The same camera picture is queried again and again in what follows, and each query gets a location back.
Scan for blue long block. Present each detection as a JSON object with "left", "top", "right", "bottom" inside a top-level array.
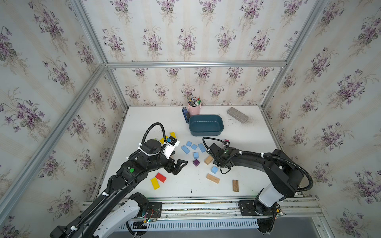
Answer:
[
  {"left": 198, "top": 143, "right": 206, "bottom": 153},
  {"left": 181, "top": 145, "right": 190, "bottom": 154}
]

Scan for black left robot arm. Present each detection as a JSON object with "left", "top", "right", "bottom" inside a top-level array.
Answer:
[{"left": 50, "top": 122, "right": 187, "bottom": 238}]

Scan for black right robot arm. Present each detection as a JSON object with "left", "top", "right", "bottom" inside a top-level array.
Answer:
[{"left": 202, "top": 137, "right": 314, "bottom": 210}]

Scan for tan wood block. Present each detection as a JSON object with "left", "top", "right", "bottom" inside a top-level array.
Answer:
[{"left": 204, "top": 155, "right": 214, "bottom": 165}]

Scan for red block front left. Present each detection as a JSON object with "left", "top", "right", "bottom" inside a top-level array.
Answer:
[{"left": 155, "top": 173, "right": 167, "bottom": 183}]

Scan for purple cube block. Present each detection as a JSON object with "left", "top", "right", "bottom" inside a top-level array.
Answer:
[{"left": 193, "top": 159, "right": 200, "bottom": 167}]

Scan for stamped wood long block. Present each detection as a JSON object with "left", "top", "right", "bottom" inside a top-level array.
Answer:
[{"left": 206, "top": 174, "right": 220, "bottom": 184}]

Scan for yellow block front left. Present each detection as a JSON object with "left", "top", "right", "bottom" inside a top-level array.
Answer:
[{"left": 150, "top": 178, "right": 160, "bottom": 190}]

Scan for dark brown wood block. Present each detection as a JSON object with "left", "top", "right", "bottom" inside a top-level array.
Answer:
[{"left": 232, "top": 179, "right": 239, "bottom": 192}]

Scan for teal plastic bin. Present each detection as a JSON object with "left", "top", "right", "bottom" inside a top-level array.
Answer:
[{"left": 189, "top": 114, "right": 224, "bottom": 136}]

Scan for grey stone brick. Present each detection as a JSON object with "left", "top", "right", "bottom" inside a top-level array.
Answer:
[{"left": 227, "top": 107, "right": 249, "bottom": 124}]

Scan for pink pen cup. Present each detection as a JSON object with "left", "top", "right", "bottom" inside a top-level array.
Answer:
[{"left": 188, "top": 103, "right": 201, "bottom": 117}]

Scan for pens in cup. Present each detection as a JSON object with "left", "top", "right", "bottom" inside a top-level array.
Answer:
[{"left": 188, "top": 94, "right": 201, "bottom": 107}]

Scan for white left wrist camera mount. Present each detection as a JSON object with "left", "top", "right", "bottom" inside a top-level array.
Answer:
[{"left": 163, "top": 136, "right": 180, "bottom": 159}]

